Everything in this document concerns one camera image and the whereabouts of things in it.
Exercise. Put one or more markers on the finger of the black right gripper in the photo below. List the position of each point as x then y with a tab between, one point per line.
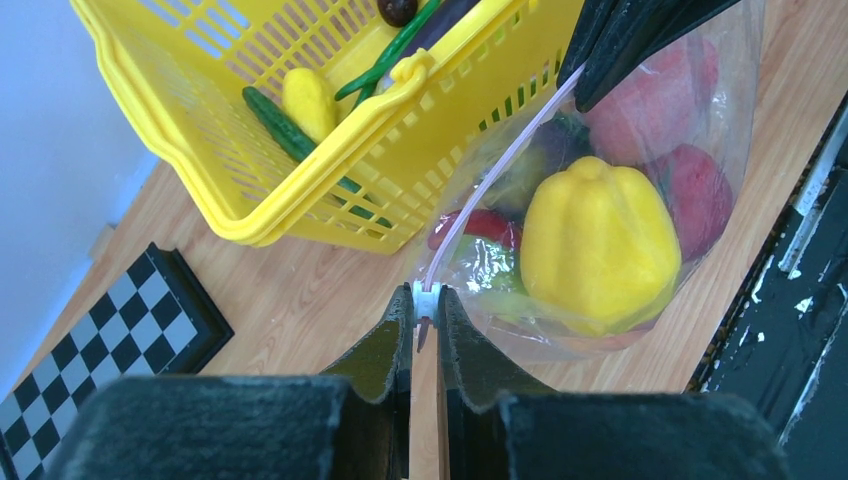
593	18
637	29

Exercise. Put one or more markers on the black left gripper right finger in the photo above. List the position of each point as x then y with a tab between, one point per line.
497	421

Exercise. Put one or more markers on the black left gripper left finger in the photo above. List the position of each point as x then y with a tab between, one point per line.
349	421

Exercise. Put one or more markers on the pink toy onion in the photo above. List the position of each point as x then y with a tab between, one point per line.
658	106

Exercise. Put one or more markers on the purple toy eggplant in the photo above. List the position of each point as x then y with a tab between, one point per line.
560	141

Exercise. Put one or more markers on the green toy pear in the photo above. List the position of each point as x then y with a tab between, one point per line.
488	274

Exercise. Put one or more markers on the red toy tomato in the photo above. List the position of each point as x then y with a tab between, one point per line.
697	194

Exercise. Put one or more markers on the red toy chili pepper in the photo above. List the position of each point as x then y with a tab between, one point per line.
484	223

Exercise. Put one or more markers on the yellow toy bell pepper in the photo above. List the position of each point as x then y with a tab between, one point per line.
599	244

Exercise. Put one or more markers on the clear zip top bag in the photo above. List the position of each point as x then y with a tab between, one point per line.
499	173

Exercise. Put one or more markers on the yellow plastic basket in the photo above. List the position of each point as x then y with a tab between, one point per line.
177	69

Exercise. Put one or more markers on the long dark purple eggplant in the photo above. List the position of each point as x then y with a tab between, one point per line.
442	20

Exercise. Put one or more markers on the brown toy mushroom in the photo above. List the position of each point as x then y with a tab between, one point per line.
397	13

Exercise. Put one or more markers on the black white checkerboard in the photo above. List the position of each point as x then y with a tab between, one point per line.
156	318

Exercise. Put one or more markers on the green toy pea pod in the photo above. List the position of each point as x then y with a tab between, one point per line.
365	84

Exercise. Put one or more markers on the green toy cucumber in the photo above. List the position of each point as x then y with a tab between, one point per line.
294	141

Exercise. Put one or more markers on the yellow toy corn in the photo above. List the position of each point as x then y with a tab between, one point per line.
308	100

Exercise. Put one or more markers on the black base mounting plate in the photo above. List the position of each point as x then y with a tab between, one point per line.
782	344

